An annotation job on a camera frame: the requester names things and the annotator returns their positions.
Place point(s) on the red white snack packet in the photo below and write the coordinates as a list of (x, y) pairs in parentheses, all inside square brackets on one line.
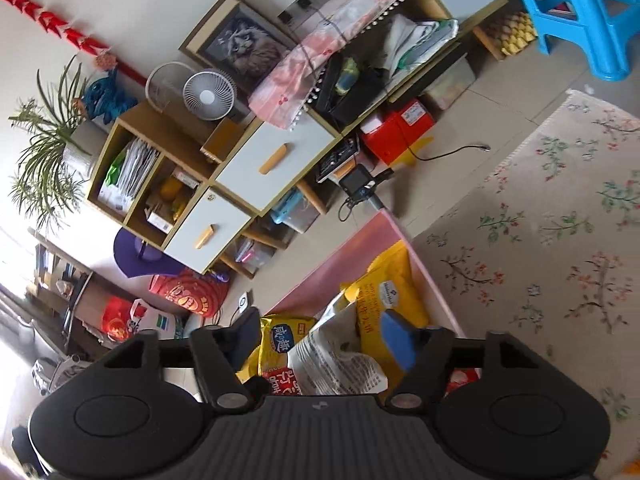
[(462, 379)]

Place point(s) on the framed cat picture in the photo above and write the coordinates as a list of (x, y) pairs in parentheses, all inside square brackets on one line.
[(245, 45)]

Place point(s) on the clear storage bin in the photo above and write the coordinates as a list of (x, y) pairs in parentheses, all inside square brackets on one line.
[(450, 85), (255, 255)]

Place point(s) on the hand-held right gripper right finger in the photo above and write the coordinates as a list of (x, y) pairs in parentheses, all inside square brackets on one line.
[(397, 342)]

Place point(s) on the yellow cracker packet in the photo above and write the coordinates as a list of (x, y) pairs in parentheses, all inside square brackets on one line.
[(277, 342)]

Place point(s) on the blue ornament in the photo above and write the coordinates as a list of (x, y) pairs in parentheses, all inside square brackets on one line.
[(107, 97)]

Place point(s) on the stack of papers and bags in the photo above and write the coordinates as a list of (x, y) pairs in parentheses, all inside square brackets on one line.
[(420, 40)]

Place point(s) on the flat yellow snack packet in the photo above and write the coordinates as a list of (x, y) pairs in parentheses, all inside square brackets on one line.
[(372, 320)]

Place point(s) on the red cylindrical box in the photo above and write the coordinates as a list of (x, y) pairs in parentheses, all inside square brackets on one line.
[(190, 295)]

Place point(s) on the purple hat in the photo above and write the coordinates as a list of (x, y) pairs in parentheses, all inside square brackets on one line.
[(130, 255)]

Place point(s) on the low wooden cabinet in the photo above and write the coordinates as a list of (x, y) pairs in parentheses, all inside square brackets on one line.
[(440, 5)]

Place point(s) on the green yellow pouch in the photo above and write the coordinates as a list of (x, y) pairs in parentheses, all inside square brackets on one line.
[(347, 75)]

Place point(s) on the blue plastic stool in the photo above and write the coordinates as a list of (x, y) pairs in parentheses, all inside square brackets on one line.
[(575, 0)]

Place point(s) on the yellow egg tray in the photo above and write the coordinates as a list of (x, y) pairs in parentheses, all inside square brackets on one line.
[(512, 32)]

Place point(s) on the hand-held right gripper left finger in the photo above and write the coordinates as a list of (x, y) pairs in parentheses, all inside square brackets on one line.
[(247, 332)]

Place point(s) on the small white box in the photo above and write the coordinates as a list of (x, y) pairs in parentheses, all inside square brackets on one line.
[(160, 220)]

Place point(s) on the pink cardboard box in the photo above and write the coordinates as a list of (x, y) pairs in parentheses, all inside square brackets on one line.
[(320, 280)]

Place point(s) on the small red snack packet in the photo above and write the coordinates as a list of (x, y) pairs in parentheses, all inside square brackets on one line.
[(280, 382)]

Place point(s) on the wooden bookshelf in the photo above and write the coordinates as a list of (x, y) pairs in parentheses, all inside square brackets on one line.
[(55, 280)]

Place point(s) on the crumpled yellow snack packet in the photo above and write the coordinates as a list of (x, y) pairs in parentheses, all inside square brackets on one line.
[(392, 260)]

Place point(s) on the white desk fan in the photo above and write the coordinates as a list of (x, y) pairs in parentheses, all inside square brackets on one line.
[(209, 95)]

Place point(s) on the green potted plant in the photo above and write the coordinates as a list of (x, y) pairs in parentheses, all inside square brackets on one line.
[(50, 140)]

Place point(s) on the black bag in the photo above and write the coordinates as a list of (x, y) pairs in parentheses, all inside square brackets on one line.
[(360, 97)]

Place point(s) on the grey wall outlet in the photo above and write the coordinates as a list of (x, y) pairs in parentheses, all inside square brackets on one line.
[(307, 0)]

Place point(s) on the clear bin blue lid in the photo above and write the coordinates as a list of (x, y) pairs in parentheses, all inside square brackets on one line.
[(295, 210)]

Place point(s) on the dark wall outlet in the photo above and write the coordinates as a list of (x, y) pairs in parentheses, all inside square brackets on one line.
[(286, 16)]

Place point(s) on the silver plant pot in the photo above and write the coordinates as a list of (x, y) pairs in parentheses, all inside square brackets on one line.
[(82, 150)]

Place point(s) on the grey metal frame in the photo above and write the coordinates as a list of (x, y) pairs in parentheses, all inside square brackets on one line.
[(50, 370)]

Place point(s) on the white charger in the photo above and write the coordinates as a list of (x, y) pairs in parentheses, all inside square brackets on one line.
[(242, 302)]

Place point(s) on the wooden shelf cabinet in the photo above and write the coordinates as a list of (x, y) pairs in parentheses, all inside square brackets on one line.
[(185, 135)]

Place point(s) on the red gift bag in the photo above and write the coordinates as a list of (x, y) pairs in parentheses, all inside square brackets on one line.
[(117, 322)]

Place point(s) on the pink floral cloth cover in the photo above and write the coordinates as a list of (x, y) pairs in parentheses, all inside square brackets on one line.
[(300, 70)]

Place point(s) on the white shopping bag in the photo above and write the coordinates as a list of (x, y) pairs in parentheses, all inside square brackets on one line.
[(155, 322)]

